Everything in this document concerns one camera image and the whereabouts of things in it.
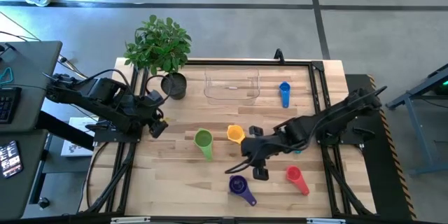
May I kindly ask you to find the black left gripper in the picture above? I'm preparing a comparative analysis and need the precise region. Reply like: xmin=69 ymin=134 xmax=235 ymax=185
xmin=139 ymin=90 xmax=169 ymax=139

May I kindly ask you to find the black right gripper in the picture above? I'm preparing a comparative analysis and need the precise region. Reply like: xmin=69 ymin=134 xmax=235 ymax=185
xmin=241 ymin=125 xmax=281 ymax=182

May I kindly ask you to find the yellow measuring cup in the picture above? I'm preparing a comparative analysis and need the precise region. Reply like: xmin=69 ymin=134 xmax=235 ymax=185
xmin=226 ymin=124 xmax=246 ymax=146

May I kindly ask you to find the red measuring cup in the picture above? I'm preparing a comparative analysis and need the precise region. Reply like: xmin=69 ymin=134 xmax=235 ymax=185
xmin=285 ymin=165 xmax=311 ymax=197

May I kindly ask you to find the purple measuring cup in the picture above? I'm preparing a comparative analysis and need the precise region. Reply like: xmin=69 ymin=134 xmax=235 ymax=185
xmin=228 ymin=174 xmax=258 ymax=207

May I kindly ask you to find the green measuring cup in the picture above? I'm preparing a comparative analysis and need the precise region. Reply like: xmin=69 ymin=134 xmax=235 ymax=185
xmin=193 ymin=127 xmax=214 ymax=162

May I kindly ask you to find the small blue measuring cup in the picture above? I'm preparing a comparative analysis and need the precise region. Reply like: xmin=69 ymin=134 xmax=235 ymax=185
xmin=279 ymin=80 xmax=292 ymax=109

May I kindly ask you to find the clear plastic basket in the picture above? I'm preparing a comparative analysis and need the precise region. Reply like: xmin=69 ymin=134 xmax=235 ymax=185
xmin=203 ymin=66 xmax=261 ymax=106

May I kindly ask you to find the green plant in black pot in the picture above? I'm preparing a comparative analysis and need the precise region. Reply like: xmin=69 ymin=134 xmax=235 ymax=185
xmin=122 ymin=14 xmax=193 ymax=101

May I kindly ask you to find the white paper booklet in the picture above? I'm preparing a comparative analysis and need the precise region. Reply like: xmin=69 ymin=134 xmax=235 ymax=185
xmin=60 ymin=115 xmax=103 ymax=158

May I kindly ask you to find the white label strip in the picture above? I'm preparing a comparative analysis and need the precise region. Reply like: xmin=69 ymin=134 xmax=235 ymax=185
xmin=110 ymin=216 xmax=152 ymax=224
xmin=306 ymin=217 xmax=347 ymax=224

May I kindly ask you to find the black hazard-striped floor mat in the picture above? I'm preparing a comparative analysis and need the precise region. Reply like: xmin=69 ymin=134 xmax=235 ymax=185
xmin=344 ymin=73 xmax=418 ymax=222

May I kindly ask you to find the grey desk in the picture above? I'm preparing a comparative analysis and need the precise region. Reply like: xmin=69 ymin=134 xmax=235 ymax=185
xmin=0 ymin=40 xmax=64 ymax=133
xmin=0 ymin=128 xmax=50 ymax=222

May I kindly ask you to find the black desk caster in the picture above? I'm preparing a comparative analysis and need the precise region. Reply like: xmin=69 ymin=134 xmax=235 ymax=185
xmin=37 ymin=196 xmax=51 ymax=211

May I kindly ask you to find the black keyboard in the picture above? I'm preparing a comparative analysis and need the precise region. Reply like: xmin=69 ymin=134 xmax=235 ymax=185
xmin=0 ymin=86 xmax=22 ymax=125

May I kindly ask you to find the black smartphone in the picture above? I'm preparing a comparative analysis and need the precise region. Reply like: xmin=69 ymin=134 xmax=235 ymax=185
xmin=0 ymin=140 xmax=24 ymax=180

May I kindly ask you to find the teal carabiner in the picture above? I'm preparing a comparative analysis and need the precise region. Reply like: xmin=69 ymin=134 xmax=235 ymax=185
xmin=0 ymin=66 xmax=14 ymax=86

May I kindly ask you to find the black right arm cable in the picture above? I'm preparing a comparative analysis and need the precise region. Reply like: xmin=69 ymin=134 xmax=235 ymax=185
xmin=224 ymin=152 xmax=262 ymax=176

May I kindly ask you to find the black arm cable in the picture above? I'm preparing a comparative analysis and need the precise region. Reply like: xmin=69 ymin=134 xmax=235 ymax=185
xmin=224 ymin=152 xmax=262 ymax=176
xmin=75 ymin=69 xmax=173 ymax=113

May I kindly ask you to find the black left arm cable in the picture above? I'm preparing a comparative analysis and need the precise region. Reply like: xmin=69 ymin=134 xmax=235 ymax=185
xmin=75 ymin=69 xmax=173 ymax=113

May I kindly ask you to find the black aluminium table frame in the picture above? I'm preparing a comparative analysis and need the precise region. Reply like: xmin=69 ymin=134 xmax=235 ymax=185
xmin=78 ymin=58 xmax=377 ymax=218

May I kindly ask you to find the black floor cable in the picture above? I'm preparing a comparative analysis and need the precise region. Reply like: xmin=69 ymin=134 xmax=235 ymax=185
xmin=0 ymin=10 xmax=94 ymax=81

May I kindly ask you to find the blue metal table frame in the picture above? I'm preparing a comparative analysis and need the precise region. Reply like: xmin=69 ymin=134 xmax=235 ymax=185
xmin=385 ymin=63 xmax=448 ymax=179

